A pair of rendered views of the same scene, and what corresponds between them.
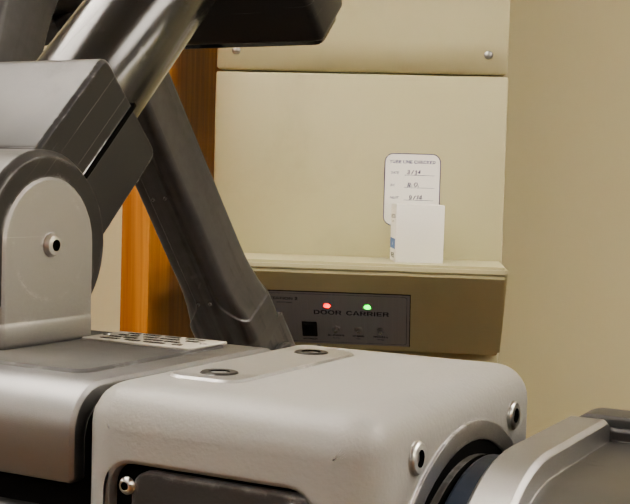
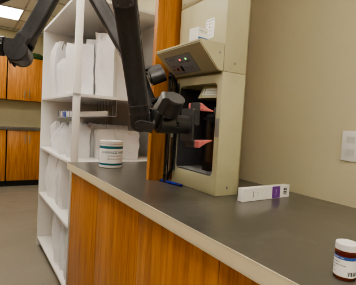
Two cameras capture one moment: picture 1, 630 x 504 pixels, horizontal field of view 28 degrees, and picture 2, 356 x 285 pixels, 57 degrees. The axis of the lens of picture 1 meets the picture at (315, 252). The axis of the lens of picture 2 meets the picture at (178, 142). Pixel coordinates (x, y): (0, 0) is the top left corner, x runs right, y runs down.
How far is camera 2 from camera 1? 1.24 m
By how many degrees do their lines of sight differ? 52
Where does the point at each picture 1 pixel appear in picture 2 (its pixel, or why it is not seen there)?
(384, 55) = not seen: outside the picture
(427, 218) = (195, 30)
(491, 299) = (202, 49)
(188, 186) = (104, 19)
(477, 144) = (222, 11)
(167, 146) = (98, 10)
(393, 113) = (207, 8)
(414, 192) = (209, 29)
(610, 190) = (339, 34)
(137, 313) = not seen: hidden behind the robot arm
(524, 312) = (310, 82)
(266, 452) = not seen: outside the picture
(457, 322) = (202, 59)
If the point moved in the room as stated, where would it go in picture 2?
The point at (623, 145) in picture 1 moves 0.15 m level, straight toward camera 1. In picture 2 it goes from (344, 17) to (316, 9)
